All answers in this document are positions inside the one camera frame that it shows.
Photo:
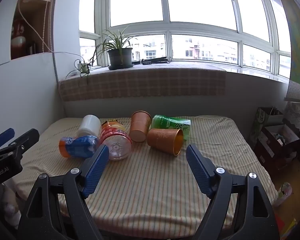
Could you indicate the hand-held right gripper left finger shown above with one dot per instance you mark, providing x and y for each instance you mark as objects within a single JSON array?
[{"x": 97, "y": 172}]

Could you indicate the dark storage box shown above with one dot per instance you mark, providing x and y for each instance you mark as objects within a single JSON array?
[{"x": 275, "y": 150}]

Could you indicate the white plastic cup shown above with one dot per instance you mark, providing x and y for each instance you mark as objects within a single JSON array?
[{"x": 90, "y": 126}]

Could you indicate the red label clear bottle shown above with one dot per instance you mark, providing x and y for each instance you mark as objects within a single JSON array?
[{"x": 116, "y": 138}]

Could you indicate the green label plastic bottle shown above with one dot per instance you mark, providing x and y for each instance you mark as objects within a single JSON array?
[{"x": 168, "y": 123}]

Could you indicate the orange paper cup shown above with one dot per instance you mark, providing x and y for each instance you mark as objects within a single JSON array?
[
  {"x": 139, "y": 126},
  {"x": 165, "y": 141}
]

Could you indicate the potted spider plant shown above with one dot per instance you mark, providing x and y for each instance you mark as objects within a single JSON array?
[{"x": 120, "y": 55}]

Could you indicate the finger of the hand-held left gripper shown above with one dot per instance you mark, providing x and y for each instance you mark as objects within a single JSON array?
[
  {"x": 25, "y": 140},
  {"x": 2, "y": 136}
]

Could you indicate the white lace cloth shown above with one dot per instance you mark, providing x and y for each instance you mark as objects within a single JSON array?
[{"x": 298, "y": 115}]

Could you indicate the small spider plant cutting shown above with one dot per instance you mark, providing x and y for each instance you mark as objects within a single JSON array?
[{"x": 84, "y": 71}]

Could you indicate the colourful paper stack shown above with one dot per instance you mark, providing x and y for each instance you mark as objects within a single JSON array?
[{"x": 287, "y": 228}]

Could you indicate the checkered windowsill cloth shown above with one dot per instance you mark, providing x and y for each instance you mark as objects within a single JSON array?
[{"x": 145, "y": 85}]

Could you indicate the blue label plastic bottle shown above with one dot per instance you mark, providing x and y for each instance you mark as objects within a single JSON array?
[{"x": 76, "y": 147}]

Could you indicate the wooden wall shelf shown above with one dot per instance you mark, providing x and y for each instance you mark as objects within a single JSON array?
[{"x": 32, "y": 20}]

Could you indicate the white power adapter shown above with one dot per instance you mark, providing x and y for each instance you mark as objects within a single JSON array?
[{"x": 79, "y": 64}]

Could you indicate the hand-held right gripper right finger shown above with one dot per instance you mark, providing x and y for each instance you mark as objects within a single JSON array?
[{"x": 199, "y": 172}]

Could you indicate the colourful snack packet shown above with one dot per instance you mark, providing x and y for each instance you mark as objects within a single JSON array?
[{"x": 284, "y": 193}]

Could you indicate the white window frame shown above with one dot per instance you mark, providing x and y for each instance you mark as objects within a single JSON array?
[{"x": 167, "y": 27}]

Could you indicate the red jar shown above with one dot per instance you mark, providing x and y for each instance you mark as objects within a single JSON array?
[{"x": 17, "y": 36}]

